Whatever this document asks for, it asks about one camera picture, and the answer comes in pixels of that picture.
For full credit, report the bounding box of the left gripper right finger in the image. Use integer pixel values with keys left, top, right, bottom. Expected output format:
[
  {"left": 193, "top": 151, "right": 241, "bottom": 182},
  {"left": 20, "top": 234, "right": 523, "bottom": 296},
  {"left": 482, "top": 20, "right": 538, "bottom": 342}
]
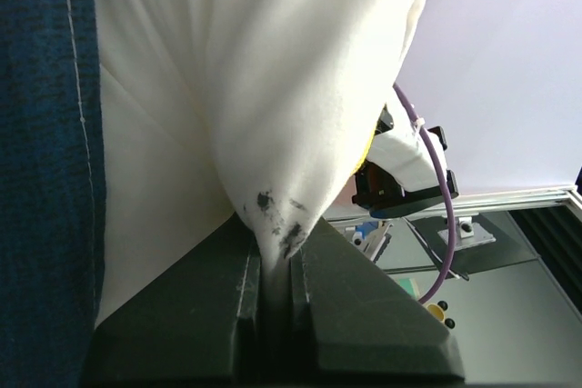
[{"left": 288, "top": 228, "right": 465, "bottom": 382}]

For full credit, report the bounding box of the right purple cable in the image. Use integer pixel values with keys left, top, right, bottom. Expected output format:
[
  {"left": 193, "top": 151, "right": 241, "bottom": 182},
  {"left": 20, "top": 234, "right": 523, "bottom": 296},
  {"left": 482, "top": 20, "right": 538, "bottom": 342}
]
[{"left": 391, "top": 82, "right": 458, "bottom": 305}]

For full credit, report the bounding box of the dark blue pillowcase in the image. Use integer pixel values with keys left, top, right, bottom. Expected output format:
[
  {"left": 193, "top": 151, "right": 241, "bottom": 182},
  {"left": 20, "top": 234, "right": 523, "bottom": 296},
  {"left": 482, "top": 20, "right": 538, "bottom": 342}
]
[{"left": 1, "top": 0, "right": 106, "bottom": 387}]

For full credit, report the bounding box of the white pillow yellow edge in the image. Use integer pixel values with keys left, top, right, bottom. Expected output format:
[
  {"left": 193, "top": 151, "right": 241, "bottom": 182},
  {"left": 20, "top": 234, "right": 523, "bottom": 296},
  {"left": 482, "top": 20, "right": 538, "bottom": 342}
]
[{"left": 95, "top": 0, "right": 426, "bottom": 318}]

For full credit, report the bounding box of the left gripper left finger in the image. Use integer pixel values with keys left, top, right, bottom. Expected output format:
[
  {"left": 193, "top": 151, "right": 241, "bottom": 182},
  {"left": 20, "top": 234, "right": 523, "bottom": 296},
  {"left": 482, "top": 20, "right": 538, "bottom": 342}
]
[{"left": 81, "top": 215, "right": 261, "bottom": 382}]

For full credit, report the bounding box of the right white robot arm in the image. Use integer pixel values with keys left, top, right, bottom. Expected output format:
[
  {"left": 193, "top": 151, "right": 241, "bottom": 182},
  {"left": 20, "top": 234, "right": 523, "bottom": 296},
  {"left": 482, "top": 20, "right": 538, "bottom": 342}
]
[{"left": 352, "top": 109, "right": 444, "bottom": 220}]

